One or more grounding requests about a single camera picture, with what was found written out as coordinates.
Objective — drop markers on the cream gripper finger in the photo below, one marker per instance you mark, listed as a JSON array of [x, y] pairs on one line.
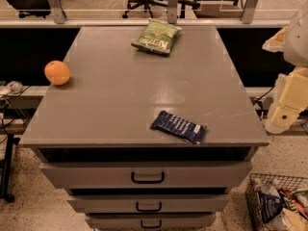
[[276, 42], [289, 100]]

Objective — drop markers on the green jalapeno chip bag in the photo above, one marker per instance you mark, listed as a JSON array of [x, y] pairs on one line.
[[157, 37]]

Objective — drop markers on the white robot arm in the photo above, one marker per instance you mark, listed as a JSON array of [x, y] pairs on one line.
[[296, 39]]

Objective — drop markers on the red snack bag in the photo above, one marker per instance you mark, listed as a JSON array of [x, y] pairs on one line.
[[290, 202]]

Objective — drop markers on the dark blue snack bag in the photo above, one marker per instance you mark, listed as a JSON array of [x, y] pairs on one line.
[[271, 206]]

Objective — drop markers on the yellow snack bag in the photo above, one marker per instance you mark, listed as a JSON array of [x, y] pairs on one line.
[[294, 221]]

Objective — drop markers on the blue rxbar blueberry bar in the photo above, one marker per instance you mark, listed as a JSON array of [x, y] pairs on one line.
[[179, 127]]

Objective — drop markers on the black office chair centre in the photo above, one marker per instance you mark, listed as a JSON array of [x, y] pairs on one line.
[[174, 8]]

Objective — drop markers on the grey drawer cabinet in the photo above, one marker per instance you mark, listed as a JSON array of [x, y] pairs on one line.
[[104, 113]]

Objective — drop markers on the top grey drawer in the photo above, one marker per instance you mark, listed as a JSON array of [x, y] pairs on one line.
[[129, 175]]

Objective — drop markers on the grey drawer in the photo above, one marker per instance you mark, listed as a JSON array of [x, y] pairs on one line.
[[126, 204], [133, 220], [129, 175]]

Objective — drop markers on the bottom grey drawer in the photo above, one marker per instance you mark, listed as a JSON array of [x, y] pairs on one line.
[[133, 220]]

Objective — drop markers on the orange fruit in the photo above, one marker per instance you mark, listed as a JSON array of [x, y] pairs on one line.
[[57, 73]]

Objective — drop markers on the middle grey drawer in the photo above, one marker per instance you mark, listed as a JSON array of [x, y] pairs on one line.
[[126, 204]]

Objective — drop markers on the crumpled plastic wrap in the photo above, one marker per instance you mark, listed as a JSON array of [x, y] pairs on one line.
[[15, 87]]

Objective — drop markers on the black stand left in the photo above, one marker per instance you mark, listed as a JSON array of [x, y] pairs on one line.
[[5, 167]]

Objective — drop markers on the wire snack basket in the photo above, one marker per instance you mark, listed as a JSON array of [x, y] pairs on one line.
[[270, 184]]

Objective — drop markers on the black top drawer handle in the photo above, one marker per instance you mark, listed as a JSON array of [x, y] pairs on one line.
[[147, 178]]

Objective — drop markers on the black drawer handle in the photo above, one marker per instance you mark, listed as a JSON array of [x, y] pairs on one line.
[[147, 224], [147, 178], [148, 208]]

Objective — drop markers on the black middle drawer handle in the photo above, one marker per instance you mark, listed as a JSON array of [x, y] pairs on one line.
[[148, 208]]

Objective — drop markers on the black bottom drawer handle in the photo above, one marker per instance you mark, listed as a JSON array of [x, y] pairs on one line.
[[147, 224]]

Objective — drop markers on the metal railing frame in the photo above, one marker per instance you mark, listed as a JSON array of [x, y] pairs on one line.
[[268, 13]]

